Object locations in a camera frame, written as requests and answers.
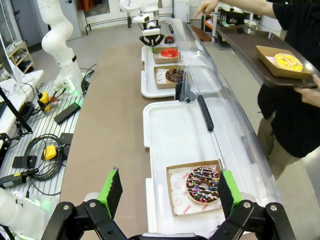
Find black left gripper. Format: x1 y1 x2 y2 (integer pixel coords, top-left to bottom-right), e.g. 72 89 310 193
139 34 165 54

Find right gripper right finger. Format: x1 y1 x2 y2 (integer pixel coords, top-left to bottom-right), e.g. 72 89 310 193
212 169 297 240

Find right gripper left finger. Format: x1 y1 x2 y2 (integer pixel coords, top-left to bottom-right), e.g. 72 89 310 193
41 167 126 240

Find brown serving tray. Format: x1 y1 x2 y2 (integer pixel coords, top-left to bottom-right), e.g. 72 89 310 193
216 24 318 89

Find yellow sprinkled donut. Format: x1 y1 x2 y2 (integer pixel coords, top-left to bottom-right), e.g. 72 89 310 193
273 52 303 72

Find brown cardboard donut tray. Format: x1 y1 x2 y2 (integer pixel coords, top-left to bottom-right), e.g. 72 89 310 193
153 64 187 90
255 44 312 80
152 46 181 65
166 159 225 218

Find person's right forearm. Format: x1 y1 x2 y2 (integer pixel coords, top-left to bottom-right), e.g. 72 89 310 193
217 0 277 19

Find red glazed donut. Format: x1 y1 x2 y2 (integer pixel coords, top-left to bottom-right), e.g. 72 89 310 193
160 48 179 58

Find chocolate donut rainbow sprinkles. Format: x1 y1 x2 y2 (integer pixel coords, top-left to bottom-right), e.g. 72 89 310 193
185 166 223 205

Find chocolate donut orange sprinkles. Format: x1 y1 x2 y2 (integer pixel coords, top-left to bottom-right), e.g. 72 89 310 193
164 67 186 85

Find person in black shirt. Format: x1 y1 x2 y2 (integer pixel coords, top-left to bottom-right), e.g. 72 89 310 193
256 0 320 181

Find person's right hand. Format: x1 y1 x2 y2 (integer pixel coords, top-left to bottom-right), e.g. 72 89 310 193
192 0 222 19

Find person's left hand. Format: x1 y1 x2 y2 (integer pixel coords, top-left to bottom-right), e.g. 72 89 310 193
301 74 320 109

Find white air purifier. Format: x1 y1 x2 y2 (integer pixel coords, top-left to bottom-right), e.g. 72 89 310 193
173 0 193 23

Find clear display case lid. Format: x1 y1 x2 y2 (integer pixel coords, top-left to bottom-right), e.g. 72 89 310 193
166 17 218 76
175 65 282 208

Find white display case base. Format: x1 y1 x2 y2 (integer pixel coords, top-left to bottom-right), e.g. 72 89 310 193
140 44 187 99
142 101 251 240

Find black metal rack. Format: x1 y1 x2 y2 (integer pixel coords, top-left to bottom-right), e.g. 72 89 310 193
83 0 132 36

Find black rectangular block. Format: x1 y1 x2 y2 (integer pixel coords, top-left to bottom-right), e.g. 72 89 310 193
56 132 74 161
12 155 38 169

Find flat black pad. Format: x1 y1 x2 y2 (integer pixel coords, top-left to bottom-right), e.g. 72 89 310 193
53 102 81 125

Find yellow black handheld controller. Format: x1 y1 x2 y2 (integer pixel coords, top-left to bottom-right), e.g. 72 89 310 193
0 168 40 189

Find yellow emergency stop box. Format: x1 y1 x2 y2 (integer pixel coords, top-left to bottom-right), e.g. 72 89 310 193
37 91 57 111

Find wooden shelf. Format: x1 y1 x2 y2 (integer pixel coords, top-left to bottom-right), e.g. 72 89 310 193
6 41 36 75

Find white desk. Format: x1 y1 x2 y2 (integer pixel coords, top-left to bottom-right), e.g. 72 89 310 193
0 69 45 141

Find grey monitor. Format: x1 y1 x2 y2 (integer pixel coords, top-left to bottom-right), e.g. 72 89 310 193
0 32 23 84

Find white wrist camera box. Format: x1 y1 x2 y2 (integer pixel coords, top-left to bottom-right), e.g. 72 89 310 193
141 28 161 37

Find yellow pendant switch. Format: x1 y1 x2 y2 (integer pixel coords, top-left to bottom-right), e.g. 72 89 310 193
42 145 58 161

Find coiled black cable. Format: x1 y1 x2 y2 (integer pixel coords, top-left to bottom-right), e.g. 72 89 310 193
23 133 66 181

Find ribbed aluminium base plate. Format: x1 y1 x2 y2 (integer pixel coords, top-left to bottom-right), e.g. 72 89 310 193
0 82 85 201

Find black camera stand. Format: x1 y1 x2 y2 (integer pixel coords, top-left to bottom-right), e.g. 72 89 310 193
0 86 33 137

